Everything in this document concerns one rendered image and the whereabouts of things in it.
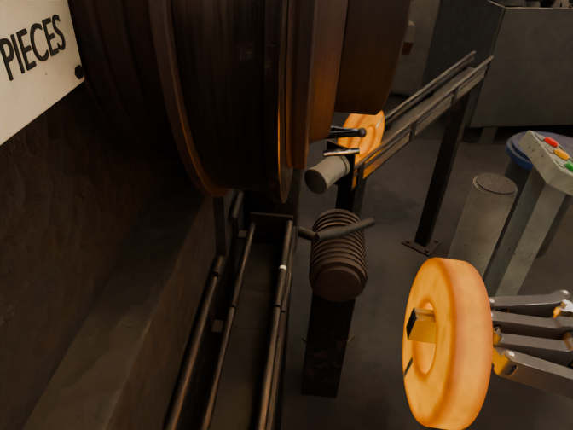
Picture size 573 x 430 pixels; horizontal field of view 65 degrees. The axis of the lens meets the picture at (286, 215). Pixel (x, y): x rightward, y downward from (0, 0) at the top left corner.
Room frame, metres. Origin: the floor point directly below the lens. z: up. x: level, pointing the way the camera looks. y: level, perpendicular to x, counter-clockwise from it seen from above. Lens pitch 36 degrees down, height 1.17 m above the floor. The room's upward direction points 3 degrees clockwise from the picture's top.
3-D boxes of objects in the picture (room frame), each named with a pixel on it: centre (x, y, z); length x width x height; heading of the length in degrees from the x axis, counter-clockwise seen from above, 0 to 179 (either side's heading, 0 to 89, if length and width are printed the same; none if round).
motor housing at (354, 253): (0.82, -0.13, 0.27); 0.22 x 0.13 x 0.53; 177
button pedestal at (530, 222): (1.13, -0.75, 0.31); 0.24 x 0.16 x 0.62; 177
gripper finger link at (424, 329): (0.28, -0.16, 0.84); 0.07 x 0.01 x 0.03; 87
